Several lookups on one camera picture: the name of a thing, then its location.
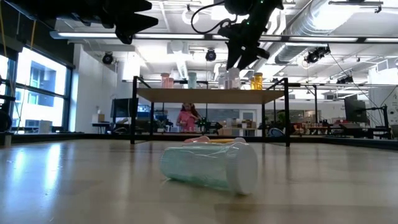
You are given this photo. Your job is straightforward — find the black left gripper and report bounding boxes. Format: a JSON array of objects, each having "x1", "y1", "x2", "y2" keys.
[{"x1": 71, "y1": 0, "x2": 159, "y2": 45}]

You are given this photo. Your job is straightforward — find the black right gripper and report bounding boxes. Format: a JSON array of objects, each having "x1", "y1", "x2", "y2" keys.
[{"x1": 218, "y1": 12, "x2": 269, "y2": 71}]

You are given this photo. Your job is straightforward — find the teal pill bottle white cap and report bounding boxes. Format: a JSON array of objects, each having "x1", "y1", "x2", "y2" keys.
[
  {"x1": 159, "y1": 142, "x2": 259, "y2": 196},
  {"x1": 187, "y1": 72, "x2": 198, "y2": 90}
]

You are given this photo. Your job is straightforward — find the black overhead rig beam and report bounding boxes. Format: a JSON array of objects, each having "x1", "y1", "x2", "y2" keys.
[{"x1": 49, "y1": 30, "x2": 398, "y2": 44}]

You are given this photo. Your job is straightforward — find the white ceiling conduit bundle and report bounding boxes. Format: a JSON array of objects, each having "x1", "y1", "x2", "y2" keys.
[{"x1": 231, "y1": 15, "x2": 289, "y2": 82}]

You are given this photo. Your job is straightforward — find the person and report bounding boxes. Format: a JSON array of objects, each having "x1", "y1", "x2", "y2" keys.
[{"x1": 176, "y1": 103, "x2": 200, "y2": 133}]

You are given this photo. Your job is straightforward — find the blue round chair back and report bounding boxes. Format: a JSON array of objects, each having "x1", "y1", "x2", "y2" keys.
[{"x1": 267, "y1": 127, "x2": 284, "y2": 138}]

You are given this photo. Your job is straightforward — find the dark computer monitor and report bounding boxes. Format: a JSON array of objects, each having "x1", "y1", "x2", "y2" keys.
[{"x1": 110, "y1": 97, "x2": 140, "y2": 126}]

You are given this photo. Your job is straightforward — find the large glass window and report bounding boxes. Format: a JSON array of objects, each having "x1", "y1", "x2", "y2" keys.
[{"x1": 0, "y1": 46, "x2": 74, "y2": 134}]

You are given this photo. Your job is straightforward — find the dark monitor on stand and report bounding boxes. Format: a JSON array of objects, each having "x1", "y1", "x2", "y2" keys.
[{"x1": 344, "y1": 98, "x2": 368, "y2": 123}]

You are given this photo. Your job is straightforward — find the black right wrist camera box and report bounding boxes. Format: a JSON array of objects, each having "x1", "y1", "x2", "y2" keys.
[{"x1": 256, "y1": 45, "x2": 271, "y2": 60}]

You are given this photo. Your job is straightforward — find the white ceiling ring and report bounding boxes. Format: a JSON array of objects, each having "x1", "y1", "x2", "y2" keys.
[{"x1": 181, "y1": 7, "x2": 200, "y2": 26}]

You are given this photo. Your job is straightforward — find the wooden shelf black metal frame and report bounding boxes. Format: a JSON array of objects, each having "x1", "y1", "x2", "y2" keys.
[{"x1": 129, "y1": 75, "x2": 292, "y2": 147}]

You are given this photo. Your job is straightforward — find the silver ventilation duct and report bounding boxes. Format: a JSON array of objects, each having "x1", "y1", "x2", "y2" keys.
[{"x1": 275, "y1": 0, "x2": 361, "y2": 65}]

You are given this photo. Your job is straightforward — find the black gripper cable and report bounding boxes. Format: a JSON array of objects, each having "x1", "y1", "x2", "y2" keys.
[{"x1": 190, "y1": 0, "x2": 233, "y2": 35}]

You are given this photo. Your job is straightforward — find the yellow hanging strap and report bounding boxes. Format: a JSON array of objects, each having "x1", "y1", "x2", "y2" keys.
[{"x1": 29, "y1": 18, "x2": 37, "y2": 50}]

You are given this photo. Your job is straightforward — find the black aluminium table frame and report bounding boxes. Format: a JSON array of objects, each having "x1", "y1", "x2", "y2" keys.
[{"x1": 0, "y1": 132, "x2": 398, "y2": 151}]

